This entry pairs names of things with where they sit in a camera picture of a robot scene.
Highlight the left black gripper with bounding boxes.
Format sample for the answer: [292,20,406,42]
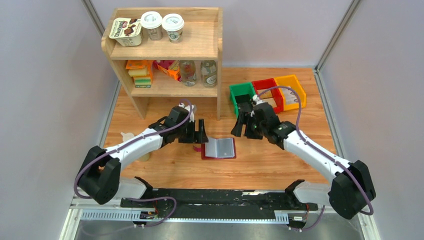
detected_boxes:
[175,118,209,144]

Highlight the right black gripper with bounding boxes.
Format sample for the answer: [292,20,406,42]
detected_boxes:
[230,111,267,140]

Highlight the dark credit card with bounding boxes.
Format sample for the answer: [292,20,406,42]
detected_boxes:
[237,102,253,114]

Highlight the red leather card holder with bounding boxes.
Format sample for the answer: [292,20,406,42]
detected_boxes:
[193,137,237,160]

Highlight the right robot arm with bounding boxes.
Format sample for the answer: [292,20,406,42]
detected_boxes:
[231,102,376,220]

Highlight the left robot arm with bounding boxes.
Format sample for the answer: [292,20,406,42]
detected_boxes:
[73,103,209,208]

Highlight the cardboard pieces in red bin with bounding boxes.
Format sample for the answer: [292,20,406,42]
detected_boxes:
[260,90,277,108]

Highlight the green plastic bin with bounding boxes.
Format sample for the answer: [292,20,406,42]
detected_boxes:
[229,82,256,117]

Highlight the red plastic bin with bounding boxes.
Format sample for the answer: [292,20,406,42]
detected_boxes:
[252,78,284,114]

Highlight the white packet in yellow bin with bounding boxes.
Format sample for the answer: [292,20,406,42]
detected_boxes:
[281,88,299,105]

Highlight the yellow plastic bin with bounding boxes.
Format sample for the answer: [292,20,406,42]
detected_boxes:
[274,74,307,112]

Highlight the right clear glass bottle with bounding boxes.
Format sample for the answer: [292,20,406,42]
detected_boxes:
[200,60,217,88]

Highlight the clear glass bottle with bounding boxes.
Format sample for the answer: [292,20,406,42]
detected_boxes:
[200,60,217,88]
[179,60,197,87]

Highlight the left clear glass bottle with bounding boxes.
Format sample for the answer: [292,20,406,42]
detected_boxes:
[179,60,197,87]

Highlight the small clear squeeze bottle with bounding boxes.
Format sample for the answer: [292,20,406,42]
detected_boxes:
[120,132,152,163]

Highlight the orange snack box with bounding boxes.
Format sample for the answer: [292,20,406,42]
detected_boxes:
[153,60,181,82]

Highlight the wooden two-tier shelf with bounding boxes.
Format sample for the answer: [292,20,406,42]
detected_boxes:
[101,7,223,120]

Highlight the right white-lidded paper cup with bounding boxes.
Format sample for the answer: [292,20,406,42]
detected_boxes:
[161,13,185,44]

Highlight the white-lidded paper cup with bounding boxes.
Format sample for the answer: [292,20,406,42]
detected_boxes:
[161,13,185,44]
[141,11,163,41]

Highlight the left white-lidded paper cup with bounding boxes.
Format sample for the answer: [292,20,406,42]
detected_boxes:
[141,11,163,41]

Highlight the Chobani yogurt tub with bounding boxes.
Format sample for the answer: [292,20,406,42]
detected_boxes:
[108,17,143,47]

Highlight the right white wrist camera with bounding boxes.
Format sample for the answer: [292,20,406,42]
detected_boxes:
[250,94,264,106]

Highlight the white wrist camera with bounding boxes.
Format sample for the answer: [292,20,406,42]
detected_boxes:
[250,94,264,106]
[178,103,197,115]

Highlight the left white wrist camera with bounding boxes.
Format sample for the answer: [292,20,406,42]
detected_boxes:
[178,103,197,115]

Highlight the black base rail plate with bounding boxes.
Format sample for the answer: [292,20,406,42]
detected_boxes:
[120,188,319,221]

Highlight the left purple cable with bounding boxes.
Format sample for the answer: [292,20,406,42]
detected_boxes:
[73,98,194,200]

